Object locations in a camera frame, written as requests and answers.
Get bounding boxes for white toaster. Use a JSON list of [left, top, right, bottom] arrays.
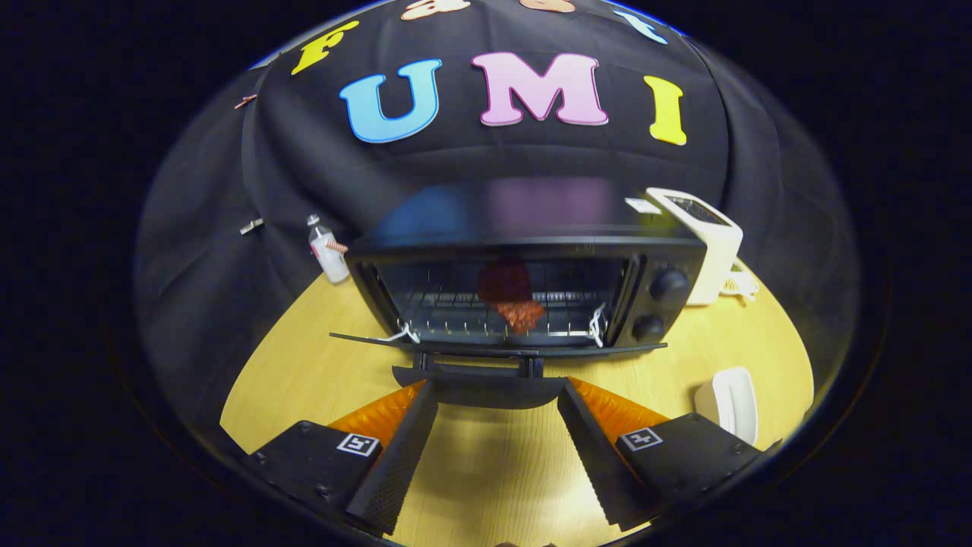
[[645, 187, 743, 307]]

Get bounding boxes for clear plastic bottle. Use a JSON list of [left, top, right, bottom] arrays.
[[307, 214, 351, 285]]

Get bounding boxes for red meat piece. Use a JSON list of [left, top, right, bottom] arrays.
[[477, 258, 546, 334]]

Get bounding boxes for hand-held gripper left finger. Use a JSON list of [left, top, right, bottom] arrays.
[[247, 380, 440, 536]]

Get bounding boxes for black toaster oven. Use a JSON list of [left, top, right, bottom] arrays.
[[328, 179, 708, 411]]

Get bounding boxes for black backdrop cloth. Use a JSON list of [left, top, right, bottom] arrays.
[[133, 0, 863, 457]]

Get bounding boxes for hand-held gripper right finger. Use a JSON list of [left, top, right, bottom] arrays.
[[557, 376, 764, 533]]

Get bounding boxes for white divided dish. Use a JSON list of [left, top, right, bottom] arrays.
[[721, 261, 760, 302]]

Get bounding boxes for white rectangular tray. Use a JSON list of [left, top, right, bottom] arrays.
[[693, 367, 759, 447]]

